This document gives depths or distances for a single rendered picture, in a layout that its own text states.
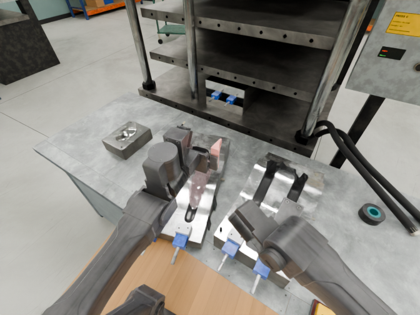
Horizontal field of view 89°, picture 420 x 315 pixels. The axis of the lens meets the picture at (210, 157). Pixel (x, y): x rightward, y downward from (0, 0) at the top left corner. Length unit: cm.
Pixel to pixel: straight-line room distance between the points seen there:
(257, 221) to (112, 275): 25
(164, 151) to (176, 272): 51
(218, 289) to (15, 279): 158
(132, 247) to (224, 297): 46
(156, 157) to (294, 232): 26
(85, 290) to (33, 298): 158
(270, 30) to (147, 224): 100
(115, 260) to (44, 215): 190
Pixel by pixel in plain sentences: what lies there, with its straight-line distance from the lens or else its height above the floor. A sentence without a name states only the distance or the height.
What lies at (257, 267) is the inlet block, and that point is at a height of 90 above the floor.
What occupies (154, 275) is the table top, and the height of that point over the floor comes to 80.
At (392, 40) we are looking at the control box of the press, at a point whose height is 129.
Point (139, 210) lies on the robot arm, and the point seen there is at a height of 123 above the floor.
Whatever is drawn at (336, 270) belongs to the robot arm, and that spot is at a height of 126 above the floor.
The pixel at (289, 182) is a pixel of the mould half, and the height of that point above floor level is 93.
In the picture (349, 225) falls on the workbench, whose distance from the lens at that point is 102.
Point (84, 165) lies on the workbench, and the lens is 123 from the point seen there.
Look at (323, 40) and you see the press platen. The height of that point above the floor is 127.
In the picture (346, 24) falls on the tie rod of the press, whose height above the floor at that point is 135.
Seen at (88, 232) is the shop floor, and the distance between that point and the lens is 199.
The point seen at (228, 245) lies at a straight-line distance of 73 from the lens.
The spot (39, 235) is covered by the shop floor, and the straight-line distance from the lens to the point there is 219.
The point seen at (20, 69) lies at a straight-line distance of 479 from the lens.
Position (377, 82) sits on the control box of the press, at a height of 113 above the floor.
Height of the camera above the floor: 158
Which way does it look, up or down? 46 degrees down
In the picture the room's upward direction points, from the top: 1 degrees counter-clockwise
